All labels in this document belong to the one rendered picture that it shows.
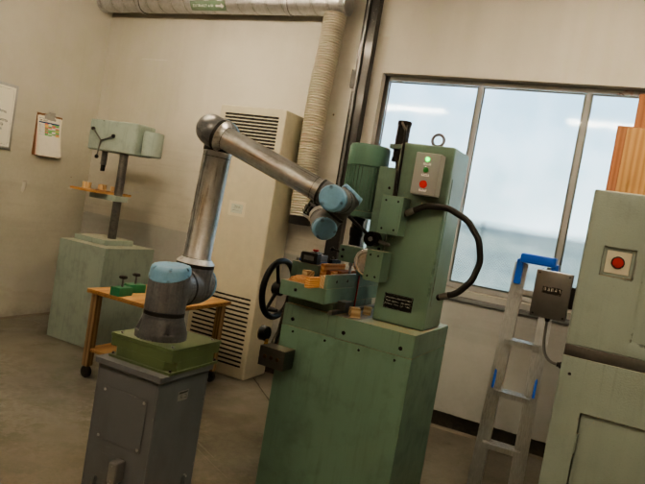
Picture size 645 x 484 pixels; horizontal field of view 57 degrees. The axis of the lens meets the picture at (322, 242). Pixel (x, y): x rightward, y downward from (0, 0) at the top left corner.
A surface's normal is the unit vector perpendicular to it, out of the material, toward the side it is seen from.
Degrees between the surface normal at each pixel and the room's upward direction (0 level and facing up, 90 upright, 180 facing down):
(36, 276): 90
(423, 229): 90
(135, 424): 90
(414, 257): 90
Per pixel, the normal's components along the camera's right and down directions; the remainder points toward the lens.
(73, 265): -0.44, -0.03
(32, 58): 0.89, 0.18
